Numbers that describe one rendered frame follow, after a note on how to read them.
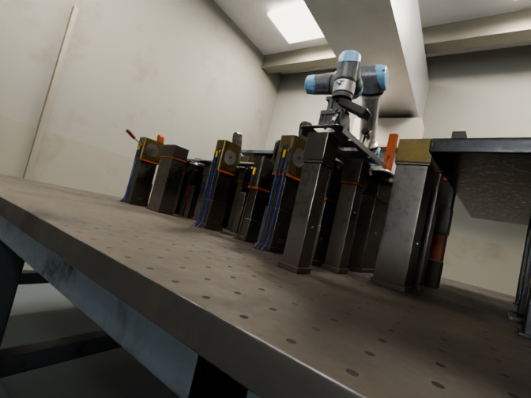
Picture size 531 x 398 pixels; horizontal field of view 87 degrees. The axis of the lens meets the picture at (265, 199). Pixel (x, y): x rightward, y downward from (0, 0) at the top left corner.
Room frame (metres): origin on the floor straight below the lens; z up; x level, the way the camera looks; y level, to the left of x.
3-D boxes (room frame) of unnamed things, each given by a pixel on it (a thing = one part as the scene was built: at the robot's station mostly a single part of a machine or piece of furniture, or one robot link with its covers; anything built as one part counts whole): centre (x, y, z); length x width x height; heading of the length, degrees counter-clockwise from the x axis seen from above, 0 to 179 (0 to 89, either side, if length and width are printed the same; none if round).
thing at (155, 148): (1.53, 0.69, 0.88); 0.14 x 0.09 x 0.36; 138
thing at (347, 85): (0.95, -0.17, 1.28); 0.08 x 0.08 x 0.05
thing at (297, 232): (0.58, -0.09, 0.84); 0.05 x 0.05 x 0.29; 48
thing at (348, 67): (0.95, -0.18, 1.36); 0.09 x 0.08 x 0.11; 153
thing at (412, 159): (0.69, -0.35, 0.88); 0.08 x 0.08 x 0.36; 48
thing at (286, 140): (0.84, -0.04, 0.87); 0.12 x 0.07 x 0.35; 138
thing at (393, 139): (1.02, -0.41, 0.95); 0.03 x 0.01 x 0.50; 48
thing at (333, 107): (0.95, -0.17, 1.20); 0.09 x 0.08 x 0.12; 48
